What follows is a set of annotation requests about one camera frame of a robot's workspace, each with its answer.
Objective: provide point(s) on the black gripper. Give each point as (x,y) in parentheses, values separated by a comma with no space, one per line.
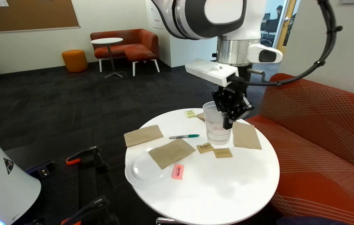
(232,101)

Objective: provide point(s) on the clear plastic cup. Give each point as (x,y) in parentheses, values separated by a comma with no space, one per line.
(214,123)

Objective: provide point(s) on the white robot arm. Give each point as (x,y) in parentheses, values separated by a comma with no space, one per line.
(237,26)

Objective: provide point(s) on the brown paper bag upper left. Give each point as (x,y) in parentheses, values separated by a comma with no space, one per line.
(244,135)

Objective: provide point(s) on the brown paper bag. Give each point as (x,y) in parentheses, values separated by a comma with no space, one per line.
(244,135)
(141,135)
(202,116)
(170,153)

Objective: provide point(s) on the brown sugar packet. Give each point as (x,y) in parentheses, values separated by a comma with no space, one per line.
(223,153)
(204,148)

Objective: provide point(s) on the yellow sweetener packet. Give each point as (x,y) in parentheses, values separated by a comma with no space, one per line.
(190,114)

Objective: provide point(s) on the green capped grey marker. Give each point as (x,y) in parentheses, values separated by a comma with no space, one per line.
(184,136)

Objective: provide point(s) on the pink sweetener packet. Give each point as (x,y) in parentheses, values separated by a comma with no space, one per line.
(178,171)

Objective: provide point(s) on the brown paper bag centre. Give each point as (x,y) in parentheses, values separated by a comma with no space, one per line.
(170,153)

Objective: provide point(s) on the round white table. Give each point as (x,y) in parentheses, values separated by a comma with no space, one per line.
(213,191)
(106,43)

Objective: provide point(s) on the brown paper bag bottom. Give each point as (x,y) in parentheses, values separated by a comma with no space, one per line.
(141,135)

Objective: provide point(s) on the clear plastic dome lid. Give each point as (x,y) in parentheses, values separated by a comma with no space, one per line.
(144,170)

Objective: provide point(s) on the orange fabric sofa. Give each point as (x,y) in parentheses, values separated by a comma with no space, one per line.
(312,129)

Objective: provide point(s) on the far orange sofa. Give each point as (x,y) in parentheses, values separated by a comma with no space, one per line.
(136,45)

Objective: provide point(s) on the black orange clamp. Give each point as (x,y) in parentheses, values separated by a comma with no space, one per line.
(80,156)
(95,213)

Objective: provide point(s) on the far round white table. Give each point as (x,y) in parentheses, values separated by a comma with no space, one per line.
(106,43)

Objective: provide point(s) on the orange round ottoman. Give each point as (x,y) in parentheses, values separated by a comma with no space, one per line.
(74,60)

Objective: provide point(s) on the black cart top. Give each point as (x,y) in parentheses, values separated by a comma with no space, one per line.
(64,189)

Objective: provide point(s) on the cork bulletin board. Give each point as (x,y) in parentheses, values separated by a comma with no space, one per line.
(36,14)

